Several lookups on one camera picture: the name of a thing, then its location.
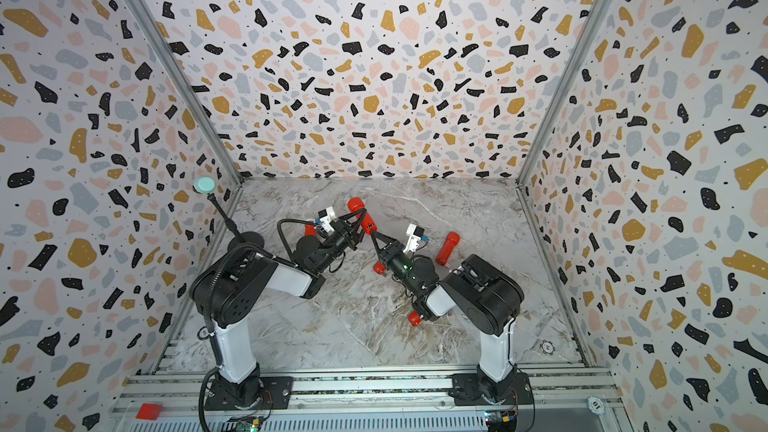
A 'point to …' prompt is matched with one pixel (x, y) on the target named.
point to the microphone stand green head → (206, 185)
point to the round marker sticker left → (203, 333)
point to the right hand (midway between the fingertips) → (377, 236)
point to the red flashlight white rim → (310, 230)
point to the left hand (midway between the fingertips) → (376, 215)
